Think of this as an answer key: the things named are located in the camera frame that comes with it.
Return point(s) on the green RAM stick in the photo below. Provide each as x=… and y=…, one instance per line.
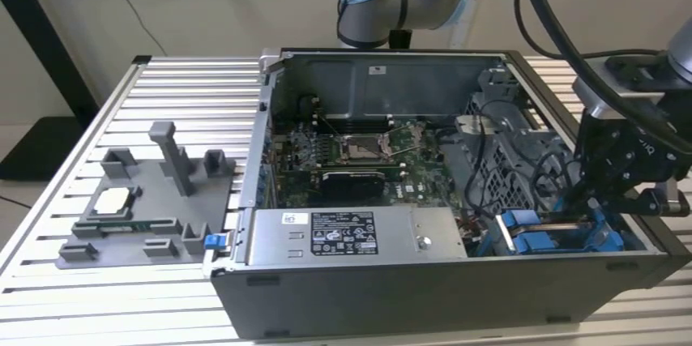
x=146, y=225

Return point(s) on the black wrist mount bracket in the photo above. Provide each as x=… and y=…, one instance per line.
x=633, y=68

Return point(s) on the empty blue disk carrier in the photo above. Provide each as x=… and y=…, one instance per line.
x=533, y=242

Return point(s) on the silver CPU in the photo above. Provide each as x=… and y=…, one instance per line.
x=114, y=200

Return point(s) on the metal locking lever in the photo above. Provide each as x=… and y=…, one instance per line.
x=330, y=125

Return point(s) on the black and grey PC case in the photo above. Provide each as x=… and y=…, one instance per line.
x=379, y=301

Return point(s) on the hard disk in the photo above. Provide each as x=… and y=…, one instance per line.
x=521, y=219

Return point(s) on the CPU socket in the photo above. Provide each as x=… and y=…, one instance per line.
x=359, y=147

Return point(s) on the perforated metal drive cage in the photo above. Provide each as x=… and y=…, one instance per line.
x=498, y=167

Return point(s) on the black graphics card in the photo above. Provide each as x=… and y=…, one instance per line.
x=351, y=186

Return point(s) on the grey power supply unit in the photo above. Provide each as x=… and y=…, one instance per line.
x=270, y=240

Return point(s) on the black stand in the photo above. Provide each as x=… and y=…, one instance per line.
x=49, y=147

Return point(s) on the blue plastic latch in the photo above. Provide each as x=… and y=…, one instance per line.
x=214, y=240

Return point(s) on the grey parts rack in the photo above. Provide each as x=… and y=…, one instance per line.
x=162, y=208

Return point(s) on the black RAM slot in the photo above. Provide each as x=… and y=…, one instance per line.
x=398, y=170
x=367, y=162
x=367, y=166

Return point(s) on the green motherboard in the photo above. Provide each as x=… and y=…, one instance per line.
x=433, y=167

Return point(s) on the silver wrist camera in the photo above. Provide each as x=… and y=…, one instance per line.
x=595, y=99

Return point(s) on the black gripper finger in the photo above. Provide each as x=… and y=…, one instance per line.
x=657, y=200
x=606, y=147

